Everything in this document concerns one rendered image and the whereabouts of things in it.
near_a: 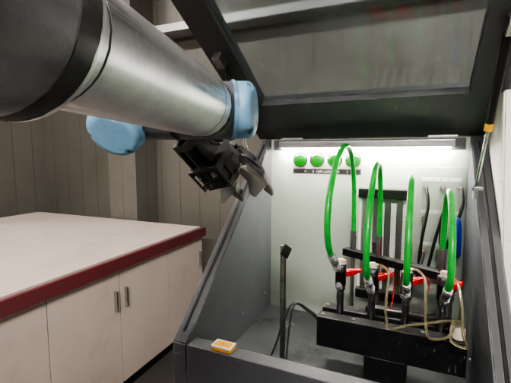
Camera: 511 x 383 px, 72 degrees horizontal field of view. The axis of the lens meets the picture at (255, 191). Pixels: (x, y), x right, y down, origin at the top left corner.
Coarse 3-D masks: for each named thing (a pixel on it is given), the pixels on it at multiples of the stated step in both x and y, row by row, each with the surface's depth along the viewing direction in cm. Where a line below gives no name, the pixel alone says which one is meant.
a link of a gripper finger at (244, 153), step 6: (240, 150) 65; (246, 150) 65; (240, 156) 65; (246, 156) 65; (252, 156) 66; (240, 162) 66; (246, 162) 66; (252, 162) 66; (258, 162) 66; (252, 168) 67; (258, 168) 67
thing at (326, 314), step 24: (360, 312) 93; (336, 336) 90; (360, 336) 87; (384, 336) 85; (408, 336) 83; (432, 336) 81; (384, 360) 86; (408, 360) 83; (432, 360) 81; (456, 360) 79
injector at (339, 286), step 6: (342, 264) 91; (342, 270) 91; (336, 276) 92; (342, 276) 92; (336, 282) 93; (342, 282) 92; (336, 288) 92; (342, 288) 92; (336, 294) 93; (342, 294) 93; (342, 300) 93; (342, 306) 93; (336, 312) 94; (342, 312) 93
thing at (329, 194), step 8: (344, 144) 89; (352, 152) 98; (336, 160) 81; (352, 160) 101; (336, 168) 79; (352, 168) 103; (352, 176) 105; (328, 184) 77; (352, 184) 106; (328, 192) 76; (352, 192) 107; (328, 200) 75; (352, 200) 108; (328, 208) 75; (352, 208) 109; (328, 216) 75; (352, 216) 109; (328, 224) 75; (352, 224) 110; (328, 232) 75; (352, 232) 110; (328, 240) 76; (328, 248) 77; (328, 256) 80
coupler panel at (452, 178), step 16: (432, 176) 107; (448, 176) 105; (464, 176) 103; (432, 192) 107; (464, 192) 104; (416, 208) 109; (432, 208) 107; (464, 208) 104; (416, 224) 110; (432, 224) 108; (448, 224) 106; (416, 240) 110; (432, 240) 108; (416, 256) 111
